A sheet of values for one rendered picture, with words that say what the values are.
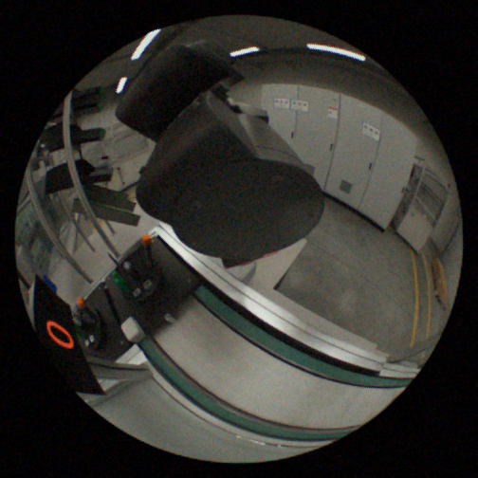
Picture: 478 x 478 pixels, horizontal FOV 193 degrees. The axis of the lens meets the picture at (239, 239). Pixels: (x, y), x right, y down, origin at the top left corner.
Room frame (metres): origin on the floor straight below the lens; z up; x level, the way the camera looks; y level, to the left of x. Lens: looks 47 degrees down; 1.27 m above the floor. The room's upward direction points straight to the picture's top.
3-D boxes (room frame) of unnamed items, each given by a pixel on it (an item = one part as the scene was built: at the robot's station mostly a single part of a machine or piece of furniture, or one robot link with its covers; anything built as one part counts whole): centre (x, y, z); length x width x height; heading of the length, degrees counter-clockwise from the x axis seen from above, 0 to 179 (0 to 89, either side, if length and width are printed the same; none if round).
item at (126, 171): (3.10, 3.89, 1.13); 3.06 x 1.36 x 2.25; 138
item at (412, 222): (2.04, -4.81, 1.13); 2.66 x 1.46 x 2.25; 138
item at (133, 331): (0.00, 0.24, 0.97); 0.05 x 0.05 x 0.04; 52
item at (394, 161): (1.79, -2.74, 1.12); 0.80 x 0.54 x 2.25; 48
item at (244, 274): (0.25, 0.06, 0.93); 0.21 x 0.07 x 0.06; 52
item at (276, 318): (0.08, -0.05, 0.91); 0.89 x 0.06 x 0.11; 52
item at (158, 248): (0.14, 0.26, 0.96); 0.24 x 0.24 x 0.02; 52
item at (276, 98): (3.38, -0.95, 1.12); 0.80 x 0.54 x 2.25; 48
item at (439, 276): (-0.55, -5.61, 0.20); 1.20 x 0.80 x 0.41; 138
